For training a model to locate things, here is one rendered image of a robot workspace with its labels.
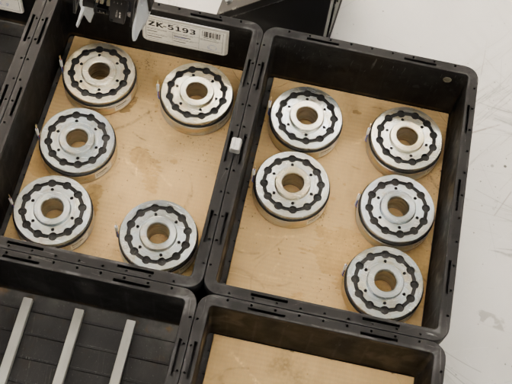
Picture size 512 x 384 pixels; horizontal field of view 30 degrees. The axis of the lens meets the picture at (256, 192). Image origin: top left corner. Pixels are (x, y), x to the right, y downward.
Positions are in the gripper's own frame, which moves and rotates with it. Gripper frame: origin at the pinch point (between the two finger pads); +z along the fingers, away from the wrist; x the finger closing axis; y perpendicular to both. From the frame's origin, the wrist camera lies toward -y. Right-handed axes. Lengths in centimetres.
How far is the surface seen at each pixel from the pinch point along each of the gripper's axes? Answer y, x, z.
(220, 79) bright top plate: -2.6, 15.1, 12.6
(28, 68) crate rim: 5.9, -9.9, 8.0
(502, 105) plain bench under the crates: -18, 61, 24
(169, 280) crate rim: 31.3, 14.5, 5.9
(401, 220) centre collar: 14.5, 42.6, 9.2
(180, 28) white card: -6.8, 8.0, 8.8
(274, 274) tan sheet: 23.9, 27.8, 14.5
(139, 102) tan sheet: 1.8, 4.5, 16.6
